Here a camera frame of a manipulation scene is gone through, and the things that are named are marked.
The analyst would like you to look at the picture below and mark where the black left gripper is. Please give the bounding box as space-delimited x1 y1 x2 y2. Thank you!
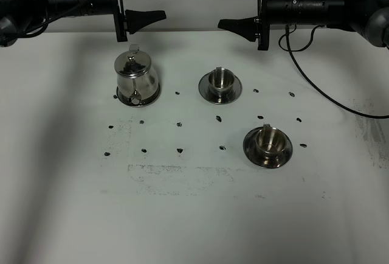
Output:
111 0 166 42

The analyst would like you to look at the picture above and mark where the near steel teacup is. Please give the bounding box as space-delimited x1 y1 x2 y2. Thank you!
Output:
255 124 287 155

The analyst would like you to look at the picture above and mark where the stainless steel teapot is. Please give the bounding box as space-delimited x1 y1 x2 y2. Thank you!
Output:
114 44 160 104

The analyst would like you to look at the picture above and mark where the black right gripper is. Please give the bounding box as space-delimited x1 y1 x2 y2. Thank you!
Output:
218 0 270 50

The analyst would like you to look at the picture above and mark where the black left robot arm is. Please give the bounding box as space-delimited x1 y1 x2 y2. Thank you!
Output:
1 0 167 47

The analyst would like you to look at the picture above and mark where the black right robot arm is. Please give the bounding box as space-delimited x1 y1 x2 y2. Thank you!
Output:
218 0 388 50

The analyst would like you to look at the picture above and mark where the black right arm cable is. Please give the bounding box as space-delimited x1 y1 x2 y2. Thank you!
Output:
278 23 389 119

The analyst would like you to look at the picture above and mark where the far steel saucer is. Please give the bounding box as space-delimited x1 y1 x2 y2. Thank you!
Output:
198 72 243 105

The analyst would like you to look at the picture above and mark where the near steel saucer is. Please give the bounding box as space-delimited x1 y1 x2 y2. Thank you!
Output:
243 127 293 169

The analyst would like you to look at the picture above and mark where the steel teacup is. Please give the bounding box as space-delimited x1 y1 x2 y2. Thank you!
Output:
255 124 287 155
208 67 235 97

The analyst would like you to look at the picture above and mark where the round steel teapot saucer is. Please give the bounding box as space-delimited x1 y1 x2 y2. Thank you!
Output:
116 85 160 108

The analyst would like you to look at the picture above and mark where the far steel teacup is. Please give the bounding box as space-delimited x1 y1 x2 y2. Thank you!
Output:
208 67 235 97

